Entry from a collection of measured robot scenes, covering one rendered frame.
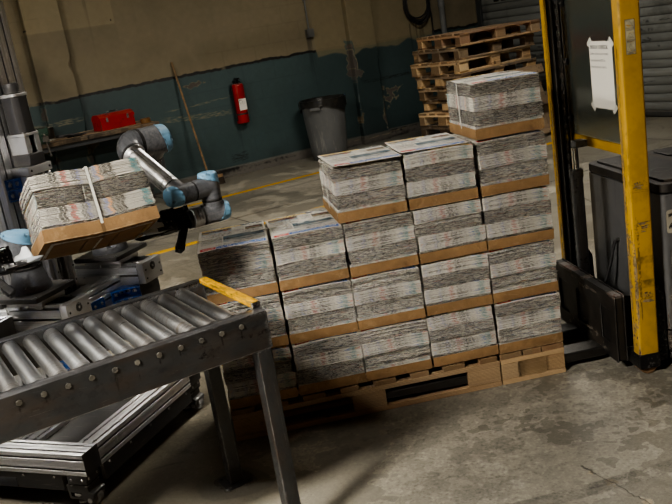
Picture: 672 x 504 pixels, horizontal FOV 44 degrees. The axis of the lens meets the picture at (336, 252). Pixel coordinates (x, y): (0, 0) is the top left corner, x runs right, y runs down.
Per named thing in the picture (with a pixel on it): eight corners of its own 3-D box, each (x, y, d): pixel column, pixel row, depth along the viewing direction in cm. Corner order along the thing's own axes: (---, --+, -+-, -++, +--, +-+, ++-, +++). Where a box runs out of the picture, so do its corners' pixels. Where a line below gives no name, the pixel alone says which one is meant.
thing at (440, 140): (383, 144, 365) (382, 142, 365) (445, 133, 367) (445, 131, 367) (400, 155, 329) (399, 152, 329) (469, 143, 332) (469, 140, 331)
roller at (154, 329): (135, 315, 284) (132, 301, 282) (185, 349, 244) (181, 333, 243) (121, 319, 281) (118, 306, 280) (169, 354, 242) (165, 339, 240)
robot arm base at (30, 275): (2, 296, 308) (-5, 271, 306) (30, 283, 322) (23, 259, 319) (34, 295, 303) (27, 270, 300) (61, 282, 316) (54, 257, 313)
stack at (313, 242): (233, 404, 382) (197, 230, 360) (476, 353, 394) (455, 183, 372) (235, 442, 345) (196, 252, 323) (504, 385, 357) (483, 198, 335)
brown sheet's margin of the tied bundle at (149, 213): (141, 236, 303) (137, 225, 303) (160, 217, 278) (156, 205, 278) (99, 248, 295) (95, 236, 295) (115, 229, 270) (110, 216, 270)
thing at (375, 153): (317, 157, 357) (317, 155, 357) (381, 146, 361) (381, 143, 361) (331, 169, 322) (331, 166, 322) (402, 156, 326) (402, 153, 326)
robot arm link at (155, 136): (104, 208, 362) (131, 122, 323) (135, 199, 371) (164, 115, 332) (118, 229, 358) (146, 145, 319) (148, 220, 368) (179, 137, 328)
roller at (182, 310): (171, 304, 290) (168, 290, 288) (225, 335, 250) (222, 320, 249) (157, 308, 287) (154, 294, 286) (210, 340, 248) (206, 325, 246)
